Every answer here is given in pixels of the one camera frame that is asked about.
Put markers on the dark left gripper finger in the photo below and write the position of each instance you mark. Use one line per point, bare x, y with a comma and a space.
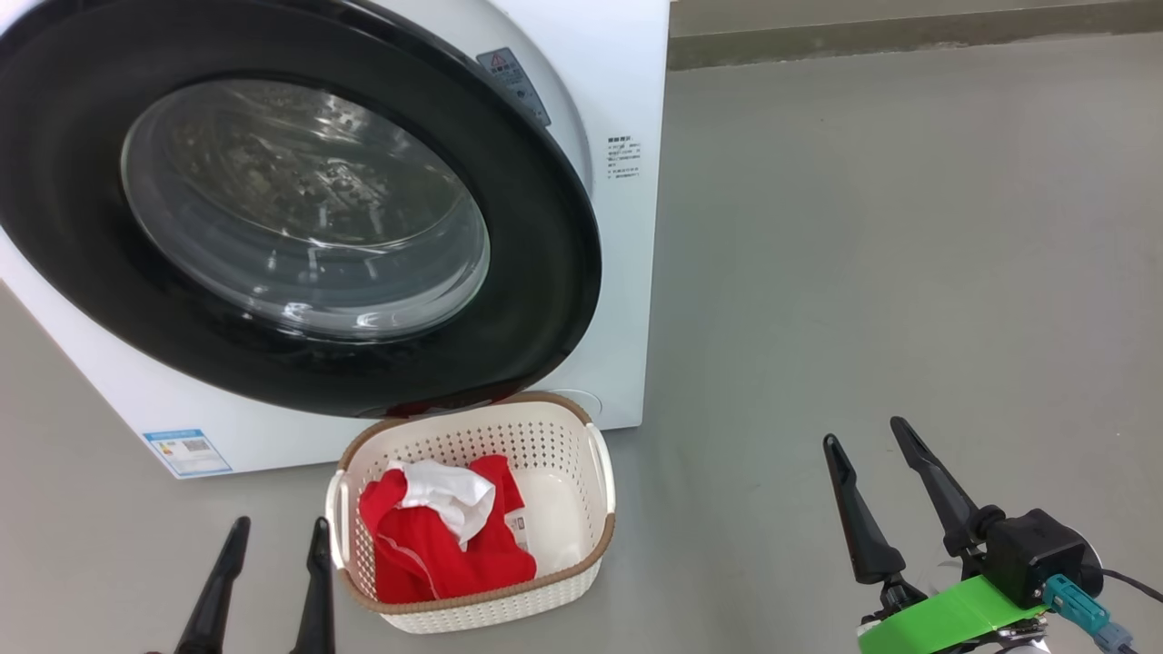
316, 590
213, 595

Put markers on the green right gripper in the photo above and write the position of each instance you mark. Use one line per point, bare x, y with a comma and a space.
945, 622

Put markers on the blue energy label sticker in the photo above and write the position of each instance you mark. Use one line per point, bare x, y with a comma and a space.
187, 452

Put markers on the paper product label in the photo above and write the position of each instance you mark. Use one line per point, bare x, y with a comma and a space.
518, 529

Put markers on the grey warning sticker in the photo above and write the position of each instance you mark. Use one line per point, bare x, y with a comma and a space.
516, 86

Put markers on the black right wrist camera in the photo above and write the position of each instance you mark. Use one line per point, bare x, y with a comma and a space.
1036, 554

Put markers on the cream perforated laundry basket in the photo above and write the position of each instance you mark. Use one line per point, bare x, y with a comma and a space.
563, 454

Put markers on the grey baseboard strip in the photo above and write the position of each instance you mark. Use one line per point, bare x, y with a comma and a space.
909, 41

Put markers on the white front-load washing machine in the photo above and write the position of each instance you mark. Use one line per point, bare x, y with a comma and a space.
627, 318

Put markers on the small printed text sticker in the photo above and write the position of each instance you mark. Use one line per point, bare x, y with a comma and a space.
624, 158

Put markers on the red and white garment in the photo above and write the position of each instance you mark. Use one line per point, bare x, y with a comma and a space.
454, 563

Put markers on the black round glass washer door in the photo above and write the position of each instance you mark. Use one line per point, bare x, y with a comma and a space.
82, 254

